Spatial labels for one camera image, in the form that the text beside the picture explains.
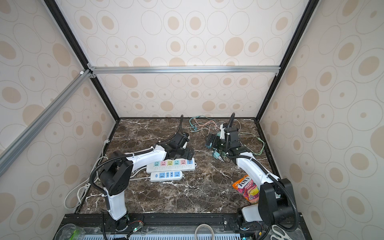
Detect long white power strip pastel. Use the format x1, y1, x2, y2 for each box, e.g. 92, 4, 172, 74
146, 158, 197, 174

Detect short white power strip blue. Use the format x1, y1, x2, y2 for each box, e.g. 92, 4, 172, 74
150, 171, 184, 182

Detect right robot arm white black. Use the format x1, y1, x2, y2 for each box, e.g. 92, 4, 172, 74
206, 127, 299, 232

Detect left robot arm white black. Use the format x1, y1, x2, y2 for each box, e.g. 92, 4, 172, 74
89, 133, 194, 221

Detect orange Fox's candy bag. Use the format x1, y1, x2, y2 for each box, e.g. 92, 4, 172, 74
232, 175, 260, 204

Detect white scissors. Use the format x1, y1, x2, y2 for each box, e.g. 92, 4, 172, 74
270, 225, 292, 240

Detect clear plastic cup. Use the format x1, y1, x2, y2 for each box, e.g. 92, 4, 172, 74
54, 224, 86, 240

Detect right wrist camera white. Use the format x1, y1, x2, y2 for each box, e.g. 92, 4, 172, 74
219, 124, 226, 140

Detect green charging cable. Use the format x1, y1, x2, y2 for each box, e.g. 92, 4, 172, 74
238, 131, 266, 156

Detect teal multi-head cable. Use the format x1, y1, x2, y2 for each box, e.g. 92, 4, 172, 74
188, 115, 211, 133

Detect silver aluminium rail horizontal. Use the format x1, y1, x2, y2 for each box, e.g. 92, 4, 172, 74
91, 66, 280, 74

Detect grey looped cable front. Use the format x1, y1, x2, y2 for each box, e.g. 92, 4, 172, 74
194, 223, 216, 240

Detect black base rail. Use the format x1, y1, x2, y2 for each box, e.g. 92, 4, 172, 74
58, 213, 311, 240

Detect silver aluminium rail diagonal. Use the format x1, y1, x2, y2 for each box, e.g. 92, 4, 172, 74
1, 70, 91, 175

